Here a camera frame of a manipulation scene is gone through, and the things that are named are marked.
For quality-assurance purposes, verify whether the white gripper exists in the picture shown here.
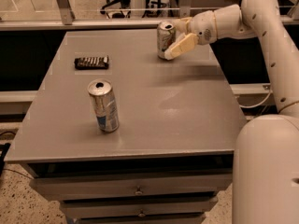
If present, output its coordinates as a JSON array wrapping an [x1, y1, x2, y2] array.
[[164, 11, 217, 60]]

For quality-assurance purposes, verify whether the green white 7up can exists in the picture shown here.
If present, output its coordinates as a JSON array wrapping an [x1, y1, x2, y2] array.
[[157, 21, 176, 59]]

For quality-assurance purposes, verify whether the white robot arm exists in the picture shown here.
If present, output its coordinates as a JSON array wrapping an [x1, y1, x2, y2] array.
[[164, 0, 299, 224]]

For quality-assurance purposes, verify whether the silver blue energy drink can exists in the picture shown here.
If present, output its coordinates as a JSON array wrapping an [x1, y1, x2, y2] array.
[[88, 78, 119, 133]]

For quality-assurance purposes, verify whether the dark snack bar wrapper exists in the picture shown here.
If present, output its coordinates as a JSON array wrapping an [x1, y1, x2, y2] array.
[[74, 56, 109, 70]]

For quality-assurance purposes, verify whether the grey metal railing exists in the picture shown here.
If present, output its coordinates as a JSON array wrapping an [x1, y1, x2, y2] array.
[[0, 0, 299, 32]]

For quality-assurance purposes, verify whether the grey drawer cabinet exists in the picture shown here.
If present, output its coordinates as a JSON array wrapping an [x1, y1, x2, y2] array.
[[7, 29, 246, 224]]

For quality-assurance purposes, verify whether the top grey drawer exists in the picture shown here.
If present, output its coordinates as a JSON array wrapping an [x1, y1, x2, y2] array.
[[30, 172, 233, 201]]

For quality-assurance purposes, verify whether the grey drawer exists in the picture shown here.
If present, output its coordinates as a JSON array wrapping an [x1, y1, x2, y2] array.
[[60, 197, 218, 218], [30, 172, 233, 201]]

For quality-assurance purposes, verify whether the white cable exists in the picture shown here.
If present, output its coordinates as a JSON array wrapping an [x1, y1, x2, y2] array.
[[238, 89, 274, 110]]

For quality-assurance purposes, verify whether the black cable on floor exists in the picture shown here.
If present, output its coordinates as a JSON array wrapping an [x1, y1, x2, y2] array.
[[0, 131, 34, 180]]

